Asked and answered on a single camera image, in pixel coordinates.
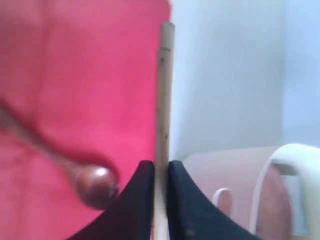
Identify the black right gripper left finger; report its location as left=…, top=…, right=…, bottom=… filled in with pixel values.
left=70, top=160, right=155, bottom=240

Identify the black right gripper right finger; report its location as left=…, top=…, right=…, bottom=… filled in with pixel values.
left=166, top=160, right=255, bottom=240

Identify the brown wooden spoon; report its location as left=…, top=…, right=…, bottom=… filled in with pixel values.
left=0, top=103, right=120, bottom=210

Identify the red tablecloth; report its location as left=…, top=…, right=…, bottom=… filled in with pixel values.
left=0, top=0, right=171, bottom=240

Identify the wooden chopstick steep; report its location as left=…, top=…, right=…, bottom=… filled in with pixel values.
left=152, top=22, right=175, bottom=240

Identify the cream plastic bin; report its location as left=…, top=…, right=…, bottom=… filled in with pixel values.
left=182, top=143, right=320, bottom=240

